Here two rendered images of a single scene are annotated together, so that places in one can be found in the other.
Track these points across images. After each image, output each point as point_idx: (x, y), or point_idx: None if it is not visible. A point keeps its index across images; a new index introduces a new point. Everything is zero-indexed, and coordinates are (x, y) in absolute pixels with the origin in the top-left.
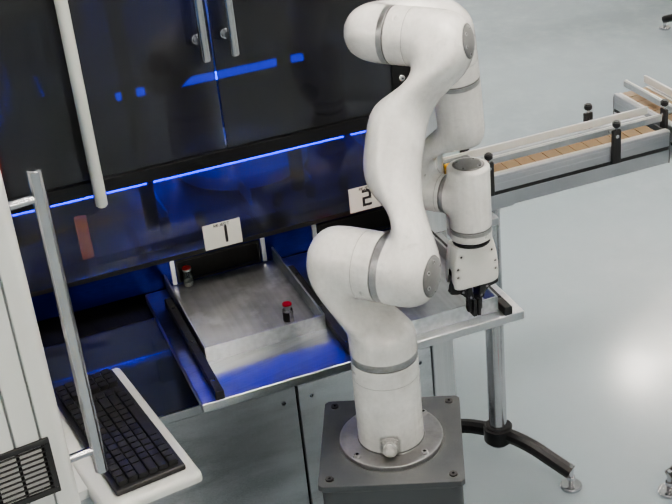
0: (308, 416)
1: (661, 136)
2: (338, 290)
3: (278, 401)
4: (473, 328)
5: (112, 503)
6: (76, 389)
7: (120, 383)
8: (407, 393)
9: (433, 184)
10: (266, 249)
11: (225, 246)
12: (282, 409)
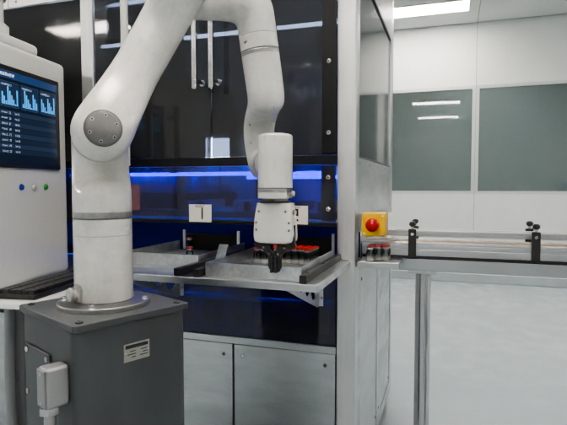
0: (239, 372)
1: None
2: (72, 146)
3: (220, 350)
4: (270, 284)
5: None
6: None
7: None
8: (90, 245)
9: (256, 153)
10: (240, 243)
11: (201, 222)
12: (222, 357)
